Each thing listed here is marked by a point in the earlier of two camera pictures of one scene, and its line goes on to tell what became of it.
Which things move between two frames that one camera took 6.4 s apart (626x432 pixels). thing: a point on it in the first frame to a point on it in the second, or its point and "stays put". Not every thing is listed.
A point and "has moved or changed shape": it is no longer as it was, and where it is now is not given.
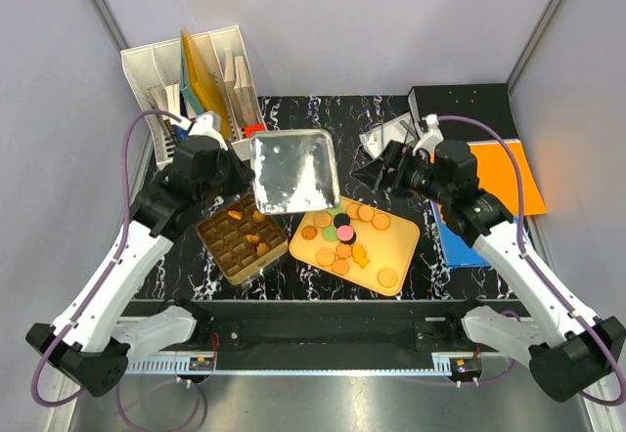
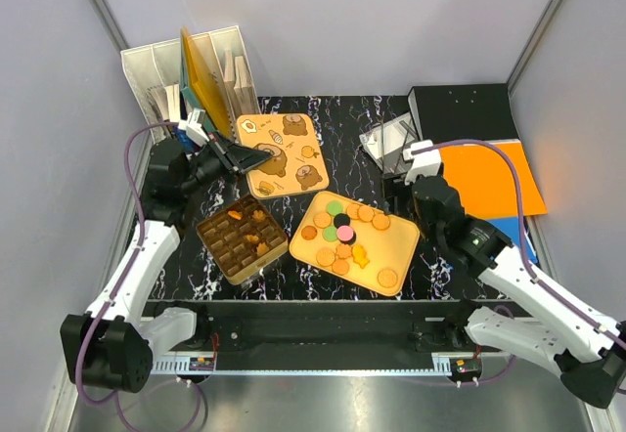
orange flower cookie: [258, 217] stays put
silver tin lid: [294, 170] has moved or changed shape
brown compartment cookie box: [241, 239] stays put
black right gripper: [397, 155] to [401, 189]
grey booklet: [400, 128] stays put
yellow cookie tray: [358, 242] stays put
